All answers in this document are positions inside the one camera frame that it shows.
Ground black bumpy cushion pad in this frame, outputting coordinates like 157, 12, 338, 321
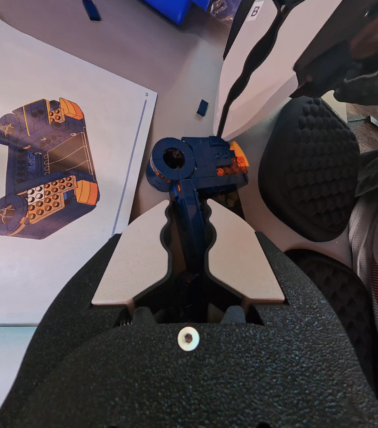
258, 97, 361, 243

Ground person's white blue sweater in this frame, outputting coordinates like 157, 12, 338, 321
348, 181, 378, 422

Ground person's right hand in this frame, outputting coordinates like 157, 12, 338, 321
335, 57, 378, 135

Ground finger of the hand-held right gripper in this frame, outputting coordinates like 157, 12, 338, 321
221, 0, 341, 139
213, 0, 281, 135

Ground blue orange brick model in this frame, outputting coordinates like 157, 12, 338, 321
145, 135, 250, 312

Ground open instruction booklet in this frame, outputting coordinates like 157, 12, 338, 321
0, 2, 158, 407

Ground blue plastic bin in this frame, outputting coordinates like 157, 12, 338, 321
141, 0, 209, 27

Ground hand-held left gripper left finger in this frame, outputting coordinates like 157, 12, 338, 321
90, 199, 177, 318

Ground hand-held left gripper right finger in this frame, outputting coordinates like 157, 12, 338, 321
204, 198, 287, 318

